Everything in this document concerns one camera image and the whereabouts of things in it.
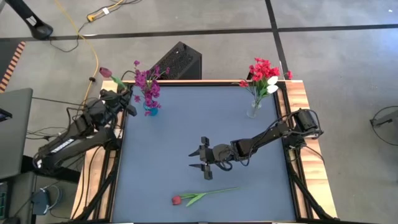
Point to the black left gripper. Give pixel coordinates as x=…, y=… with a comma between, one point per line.
x=116, y=102

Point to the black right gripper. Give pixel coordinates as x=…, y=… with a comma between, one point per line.
x=217, y=154

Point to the red artificial tulip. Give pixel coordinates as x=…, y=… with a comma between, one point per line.
x=176, y=200
x=105, y=72

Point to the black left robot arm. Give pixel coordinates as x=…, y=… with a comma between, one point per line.
x=68, y=144

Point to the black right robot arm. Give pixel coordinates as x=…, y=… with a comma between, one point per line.
x=270, y=135

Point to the blue glass vase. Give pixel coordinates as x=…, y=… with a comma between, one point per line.
x=152, y=111

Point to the clear glass vase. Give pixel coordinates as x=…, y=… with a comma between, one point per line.
x=253, y=111

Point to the grey table mat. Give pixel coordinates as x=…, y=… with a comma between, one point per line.
x=186, y=124

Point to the black computer tower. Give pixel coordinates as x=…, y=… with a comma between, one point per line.
x=177, y=62

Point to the black floor stand leg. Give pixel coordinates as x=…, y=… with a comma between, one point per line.
x=40, y=31

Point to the orange black striped floor mat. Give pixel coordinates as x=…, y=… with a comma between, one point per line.
x=12, y=65

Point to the dark device with blue screen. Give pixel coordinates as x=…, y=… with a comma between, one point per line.
x=4, y=115

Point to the grey round device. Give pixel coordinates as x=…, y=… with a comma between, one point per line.
x=40, y=200

